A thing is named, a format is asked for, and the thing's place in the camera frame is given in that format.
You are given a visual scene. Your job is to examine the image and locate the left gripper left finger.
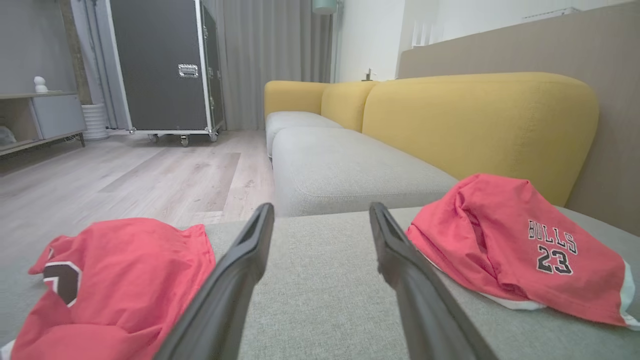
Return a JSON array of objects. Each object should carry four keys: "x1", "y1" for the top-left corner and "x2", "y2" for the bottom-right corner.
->
[{"x1": 154, "y1": 202, "x2": 275, "y2": 360}]

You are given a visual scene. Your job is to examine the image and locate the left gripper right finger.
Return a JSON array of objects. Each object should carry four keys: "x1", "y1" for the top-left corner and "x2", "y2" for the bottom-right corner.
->
[{"x1": 369, "y1": 202, "x2": 501, "y2": 360}]

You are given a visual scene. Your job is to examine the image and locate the red basketball jersey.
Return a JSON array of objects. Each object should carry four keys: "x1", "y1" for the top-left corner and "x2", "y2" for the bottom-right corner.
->
[{"x1": 0, "y1": 217, "x2": 217, "y2": 360}]

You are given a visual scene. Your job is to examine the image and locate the large grey sofa seat cushion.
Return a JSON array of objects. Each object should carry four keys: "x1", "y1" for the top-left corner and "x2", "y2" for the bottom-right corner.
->
[{"x1": 271, "y1": 126, "x2": 458, "y2": 218}]

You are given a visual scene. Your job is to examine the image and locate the large yellow sofa back cushion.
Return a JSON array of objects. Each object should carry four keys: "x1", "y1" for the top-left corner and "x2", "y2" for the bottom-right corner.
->
[{"x1": 362, "y1": 72, "x2": 600, "y2": 207}]

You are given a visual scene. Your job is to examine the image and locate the small grey sofa seat cushion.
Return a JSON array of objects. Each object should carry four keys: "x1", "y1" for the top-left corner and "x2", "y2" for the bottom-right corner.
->
[{"x1": 265, "y1": 111, "x2": 345, "y2": 158}]

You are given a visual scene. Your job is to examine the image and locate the yellow sofa end cushion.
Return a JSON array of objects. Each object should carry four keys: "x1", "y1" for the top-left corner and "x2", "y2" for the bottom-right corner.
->
[{"x1": 264, "y1": 80, "x2": 331, "y2": 121}]

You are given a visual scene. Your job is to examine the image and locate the white ribbed bin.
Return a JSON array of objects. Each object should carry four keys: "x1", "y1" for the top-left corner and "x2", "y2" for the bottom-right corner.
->
[{"x1": 81, "y1": 103, "x2": 110, "y2": 141}]

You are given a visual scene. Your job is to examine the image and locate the small yellow sofa back cushion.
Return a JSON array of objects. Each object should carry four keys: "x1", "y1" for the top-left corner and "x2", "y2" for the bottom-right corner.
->
[{"x1": 320, "y1": 81, "x2": 379, "y2": 133}]

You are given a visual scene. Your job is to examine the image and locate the black wheeled flight case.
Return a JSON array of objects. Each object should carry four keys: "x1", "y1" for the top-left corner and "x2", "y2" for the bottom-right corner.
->
[{"x1": 105, "y1": 0, "x2": 226, "y2": 147}]

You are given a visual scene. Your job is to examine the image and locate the wide grey curtain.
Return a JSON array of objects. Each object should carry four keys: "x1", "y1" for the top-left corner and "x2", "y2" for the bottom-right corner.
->
[{"x1": 202, "y1": 0, "x2": 335, "y2": 132}]

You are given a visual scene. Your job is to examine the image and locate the low grey media cabinet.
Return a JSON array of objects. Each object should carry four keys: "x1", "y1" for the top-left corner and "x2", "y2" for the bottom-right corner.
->
[{"x1": 0, "y1": 91, "x2": 87, "y2": 157}]

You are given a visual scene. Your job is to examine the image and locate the white slatted rack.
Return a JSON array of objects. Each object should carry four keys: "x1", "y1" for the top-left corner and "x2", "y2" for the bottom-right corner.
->
[{"x1": 411, "y1": 20, "x2": 443, "y2": 48}]

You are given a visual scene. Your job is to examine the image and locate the narrow grey curtain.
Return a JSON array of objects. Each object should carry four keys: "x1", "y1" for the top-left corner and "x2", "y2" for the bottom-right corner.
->
[{"x1": 70, "y1": 0, "x2": 131, "y2": 130}]

